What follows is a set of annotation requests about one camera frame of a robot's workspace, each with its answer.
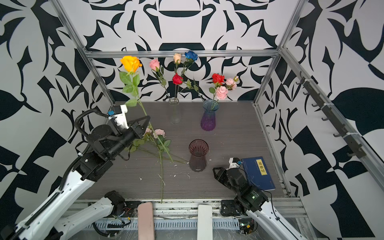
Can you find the blue rose stem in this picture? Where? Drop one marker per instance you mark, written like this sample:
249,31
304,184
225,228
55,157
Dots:
190,58

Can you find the black wall hook rack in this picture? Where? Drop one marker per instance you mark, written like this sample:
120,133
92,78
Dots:
333,115

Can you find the blue book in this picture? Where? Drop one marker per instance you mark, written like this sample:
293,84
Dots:
258,174

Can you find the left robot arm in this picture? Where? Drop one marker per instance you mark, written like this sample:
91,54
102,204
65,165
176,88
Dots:
46,222

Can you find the white pad on rail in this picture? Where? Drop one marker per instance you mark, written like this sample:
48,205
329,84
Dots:
205,223

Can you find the pink pad on rail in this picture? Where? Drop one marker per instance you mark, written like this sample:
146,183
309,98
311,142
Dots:
146,227

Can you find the dark pink glass vase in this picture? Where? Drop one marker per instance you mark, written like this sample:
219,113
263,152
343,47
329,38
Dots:
198,149

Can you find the small circuit board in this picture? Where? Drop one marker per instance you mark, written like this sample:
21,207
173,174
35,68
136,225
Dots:
247,226

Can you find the red rose stem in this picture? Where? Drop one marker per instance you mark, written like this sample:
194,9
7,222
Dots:
219,90
191,87

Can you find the clear glass vase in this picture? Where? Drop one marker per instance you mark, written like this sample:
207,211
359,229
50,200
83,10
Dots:
175,115

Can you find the cream peach rose stem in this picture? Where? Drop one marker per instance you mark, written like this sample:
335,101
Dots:
177,58

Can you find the blue purple glass vase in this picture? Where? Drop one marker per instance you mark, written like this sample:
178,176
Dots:
208,121

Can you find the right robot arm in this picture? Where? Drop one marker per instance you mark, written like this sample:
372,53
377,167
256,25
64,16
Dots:
252,201

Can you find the pink rose stem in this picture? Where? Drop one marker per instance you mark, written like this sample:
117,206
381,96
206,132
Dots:
158,71

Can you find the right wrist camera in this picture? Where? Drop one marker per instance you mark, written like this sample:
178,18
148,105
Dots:
235,163

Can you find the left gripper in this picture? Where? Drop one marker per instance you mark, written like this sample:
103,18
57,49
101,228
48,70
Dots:
135,129

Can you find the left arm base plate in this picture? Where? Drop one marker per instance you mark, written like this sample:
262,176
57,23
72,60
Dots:
130,209

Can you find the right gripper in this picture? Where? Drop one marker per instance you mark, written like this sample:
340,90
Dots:
221,174

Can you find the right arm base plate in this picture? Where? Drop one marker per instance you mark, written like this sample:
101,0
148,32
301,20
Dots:
231,208

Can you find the pink spray roses bunch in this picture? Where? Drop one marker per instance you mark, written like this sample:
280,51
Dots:
231,83

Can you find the orange rose stem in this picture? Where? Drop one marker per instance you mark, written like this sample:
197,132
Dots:
131,79

